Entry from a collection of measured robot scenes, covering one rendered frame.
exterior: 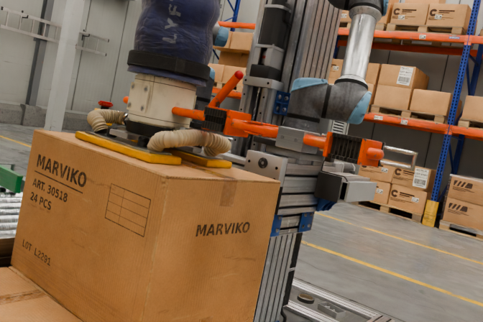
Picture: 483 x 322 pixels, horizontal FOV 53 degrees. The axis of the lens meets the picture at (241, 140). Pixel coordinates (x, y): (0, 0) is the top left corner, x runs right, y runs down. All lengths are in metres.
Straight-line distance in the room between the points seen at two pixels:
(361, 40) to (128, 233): 1.04
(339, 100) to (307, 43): 0.35
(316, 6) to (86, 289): 1.29
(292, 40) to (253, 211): 0.87
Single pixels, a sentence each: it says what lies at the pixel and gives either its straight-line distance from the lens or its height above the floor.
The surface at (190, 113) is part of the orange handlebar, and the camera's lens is 1.24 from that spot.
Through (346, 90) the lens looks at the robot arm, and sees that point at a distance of 1.66.
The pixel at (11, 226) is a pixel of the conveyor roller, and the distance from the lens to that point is 1.98.
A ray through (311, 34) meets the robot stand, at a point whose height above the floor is 1.46.
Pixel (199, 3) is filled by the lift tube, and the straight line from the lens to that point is 1.30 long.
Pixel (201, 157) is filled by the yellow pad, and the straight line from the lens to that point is 1.31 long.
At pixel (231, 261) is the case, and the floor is 0.74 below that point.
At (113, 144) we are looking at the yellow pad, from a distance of 1.28.
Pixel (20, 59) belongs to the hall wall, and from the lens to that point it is 11.63.
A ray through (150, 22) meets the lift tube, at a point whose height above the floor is 1.28.
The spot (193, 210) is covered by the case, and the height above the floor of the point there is 0.87.
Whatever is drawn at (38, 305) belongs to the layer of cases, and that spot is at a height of 0.54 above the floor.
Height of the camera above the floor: 1.09
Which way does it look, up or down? 3 degrees down
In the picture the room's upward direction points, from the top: 11 degrees clockwise
